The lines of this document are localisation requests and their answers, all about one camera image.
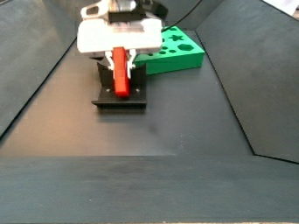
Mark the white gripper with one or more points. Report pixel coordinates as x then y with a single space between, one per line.
139 37

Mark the red double-square block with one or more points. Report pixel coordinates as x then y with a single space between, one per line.
121 88

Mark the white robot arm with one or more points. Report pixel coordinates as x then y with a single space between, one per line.
124 11

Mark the green foam shape board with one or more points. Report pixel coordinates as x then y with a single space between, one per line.
180 54

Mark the black curved holder stand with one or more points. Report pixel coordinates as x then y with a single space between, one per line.
108 99

